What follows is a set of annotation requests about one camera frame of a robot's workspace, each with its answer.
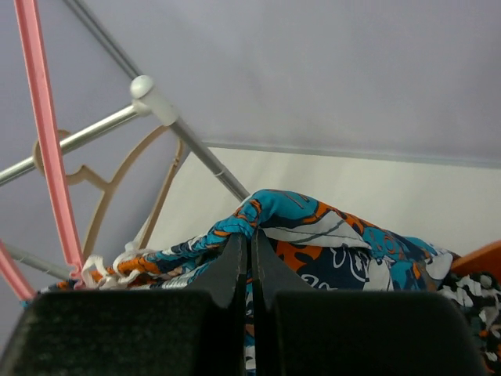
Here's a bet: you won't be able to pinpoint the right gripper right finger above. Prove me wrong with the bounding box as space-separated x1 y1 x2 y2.
251 231 485 375

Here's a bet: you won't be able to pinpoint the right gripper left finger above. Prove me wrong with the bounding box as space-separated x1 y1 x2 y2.
1 234 247 375

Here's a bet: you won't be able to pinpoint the blue orange patterned shorts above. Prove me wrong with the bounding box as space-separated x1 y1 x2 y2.
42 190 452 375

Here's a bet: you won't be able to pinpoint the beige wooden hanger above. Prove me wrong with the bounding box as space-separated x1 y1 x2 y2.
31 125 186 261

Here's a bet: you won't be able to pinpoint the pink plastic hanger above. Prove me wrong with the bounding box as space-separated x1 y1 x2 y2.
14 0 84 280

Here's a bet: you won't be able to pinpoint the orange black camouflage shorts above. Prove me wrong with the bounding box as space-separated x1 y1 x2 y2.
438 272 500 375

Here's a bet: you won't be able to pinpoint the orange plastic basket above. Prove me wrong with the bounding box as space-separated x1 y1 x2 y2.
451 240 501 280

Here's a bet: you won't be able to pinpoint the white clothes rack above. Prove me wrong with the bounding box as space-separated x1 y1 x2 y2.
0 74 251 281

